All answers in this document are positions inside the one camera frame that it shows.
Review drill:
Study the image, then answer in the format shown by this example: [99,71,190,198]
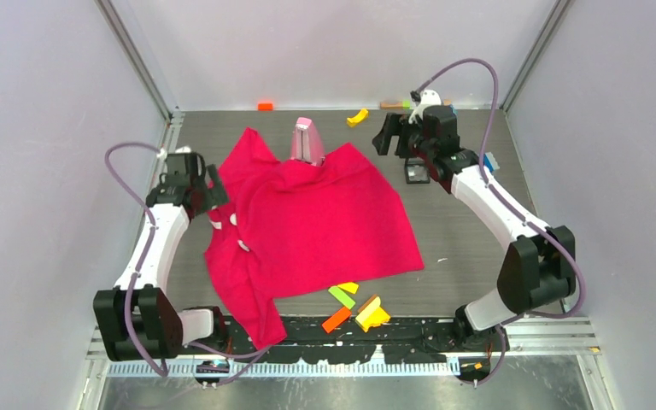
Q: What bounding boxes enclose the pink metronome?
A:
[290,117,325,167]

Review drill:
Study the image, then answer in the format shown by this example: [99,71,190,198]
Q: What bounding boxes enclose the left black display frame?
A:
[404,157,431,185]

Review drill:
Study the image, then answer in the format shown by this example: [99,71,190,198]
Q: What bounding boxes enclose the small orange block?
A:
[257,102,274,111]

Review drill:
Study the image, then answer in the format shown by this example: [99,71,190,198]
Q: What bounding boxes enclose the round silver brooch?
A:
[237,239,250,252]

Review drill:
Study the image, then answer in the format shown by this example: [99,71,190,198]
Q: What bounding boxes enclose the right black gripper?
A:
[372,114,435,162]

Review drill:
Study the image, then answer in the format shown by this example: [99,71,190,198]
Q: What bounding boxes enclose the tan wooden block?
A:
[379,100,412,110]

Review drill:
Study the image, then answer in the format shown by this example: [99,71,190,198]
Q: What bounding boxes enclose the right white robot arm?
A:
[372,105,577,351]

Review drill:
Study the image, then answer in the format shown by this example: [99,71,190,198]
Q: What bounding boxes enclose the yellow block pile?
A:
[338,295,391,332]

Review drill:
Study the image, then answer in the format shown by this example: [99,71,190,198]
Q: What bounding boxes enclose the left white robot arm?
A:
[92,147,228,369]

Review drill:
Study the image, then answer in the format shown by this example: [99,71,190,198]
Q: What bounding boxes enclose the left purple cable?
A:
[104,142,275,386]

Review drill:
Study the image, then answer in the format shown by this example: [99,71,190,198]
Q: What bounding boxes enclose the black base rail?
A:
[191,313,510,366]

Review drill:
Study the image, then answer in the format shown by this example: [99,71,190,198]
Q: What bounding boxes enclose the red cloth garment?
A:
[204,128,425,349]

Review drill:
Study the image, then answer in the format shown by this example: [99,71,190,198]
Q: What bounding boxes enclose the stacked green blue bricks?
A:
[483,152,498,173]

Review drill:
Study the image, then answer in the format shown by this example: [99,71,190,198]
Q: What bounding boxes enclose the yellow curved block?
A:
[346,108,370,127]

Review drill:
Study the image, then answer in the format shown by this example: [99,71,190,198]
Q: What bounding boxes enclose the green rectangular block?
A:
[328,286,355,310]

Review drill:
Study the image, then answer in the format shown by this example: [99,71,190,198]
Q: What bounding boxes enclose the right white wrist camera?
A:
[408,89,443,124]

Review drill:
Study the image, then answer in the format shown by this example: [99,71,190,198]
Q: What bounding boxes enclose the orange rectangular block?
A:
[321,306,352,334]

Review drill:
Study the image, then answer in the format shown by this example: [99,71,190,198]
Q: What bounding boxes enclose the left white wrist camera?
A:
[155,146,192,161]

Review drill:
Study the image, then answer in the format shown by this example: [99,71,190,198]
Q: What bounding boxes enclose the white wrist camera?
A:
[408,89,443,124]
[155,146,192,161]

